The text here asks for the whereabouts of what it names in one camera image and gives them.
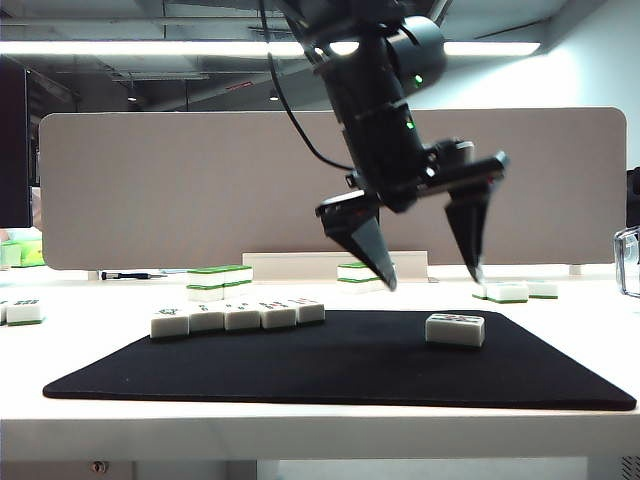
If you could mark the bird mahjong tile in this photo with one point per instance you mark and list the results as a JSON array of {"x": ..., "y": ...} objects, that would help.
[{"x": 170, "y": 326}]

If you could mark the black device behind divider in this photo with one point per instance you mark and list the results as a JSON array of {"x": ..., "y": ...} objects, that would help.
[{"x": 634, "y": 197}]

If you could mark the bamboo mahjong tile red mark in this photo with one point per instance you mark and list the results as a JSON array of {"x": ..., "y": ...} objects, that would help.
[{"x": 544, "y": 290}]

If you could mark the clear faceted plastic mug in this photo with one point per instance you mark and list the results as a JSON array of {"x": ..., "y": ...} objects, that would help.
[{"x": 630, "y": 265}]

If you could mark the person behind divider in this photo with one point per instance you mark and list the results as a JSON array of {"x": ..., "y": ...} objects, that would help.
[{"x": 36, "y": 200}]

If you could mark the white bamboo mahjong tile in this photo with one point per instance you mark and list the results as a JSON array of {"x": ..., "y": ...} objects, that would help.
[
  {"x": 278, "y": 318},
  {"x": 25, "y": 314},
  {"x": 481, "y": 292},
  {"x": 507, "y": 294},
  {"x": 311, "y": 314},
  {"x": 455, "y": 334}
]

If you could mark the green white box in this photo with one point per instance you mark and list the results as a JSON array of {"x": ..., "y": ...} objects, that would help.
[
  {"x": 10, "y": 255},
  {"x": 32, "y": 254}
]

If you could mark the black mouse mat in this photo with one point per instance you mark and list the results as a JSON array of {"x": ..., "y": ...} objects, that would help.
[{"x": 300, "y": 370}]

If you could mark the beige desk divider panel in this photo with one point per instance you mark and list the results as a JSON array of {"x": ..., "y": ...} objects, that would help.
[{"x": 150, "y": 190}]

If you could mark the metal table bolt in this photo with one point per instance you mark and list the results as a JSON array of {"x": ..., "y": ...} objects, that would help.
[{"x": 100, "y": 467}]

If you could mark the white divider foot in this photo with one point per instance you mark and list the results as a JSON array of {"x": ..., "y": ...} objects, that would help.
[
  {"x": 576, "y": 270},
  {"x": 93, "y": 275}
]

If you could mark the black monitor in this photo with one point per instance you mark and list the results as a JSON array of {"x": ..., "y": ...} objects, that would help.
[{"x": 12, "y": 150}]

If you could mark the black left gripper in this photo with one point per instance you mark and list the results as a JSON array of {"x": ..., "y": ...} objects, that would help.
[{"x": 400, "y": 200}]

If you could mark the grey perforated panel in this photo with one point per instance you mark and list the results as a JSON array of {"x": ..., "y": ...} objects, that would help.
[{"x": 630, "y": 467}]

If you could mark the black blue screwdriver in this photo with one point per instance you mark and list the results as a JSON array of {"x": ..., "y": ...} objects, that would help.
[{"x": 125, "y": 275}]

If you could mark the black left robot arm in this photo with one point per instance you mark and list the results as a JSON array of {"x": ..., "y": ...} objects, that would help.
[{"x": 375, "y": 115}]

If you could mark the round ceiling spotlight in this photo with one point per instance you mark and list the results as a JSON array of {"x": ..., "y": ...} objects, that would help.
[
  {"x": 131, "y": 98},
  {"x": 273, "y": 96}
]

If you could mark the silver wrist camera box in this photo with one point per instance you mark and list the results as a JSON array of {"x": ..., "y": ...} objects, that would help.
[{"x": 457, "y": 150}]

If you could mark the three-bamboo mahjong tile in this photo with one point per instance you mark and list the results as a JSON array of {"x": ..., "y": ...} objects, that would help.
[{"x": 242, "y": 320}]

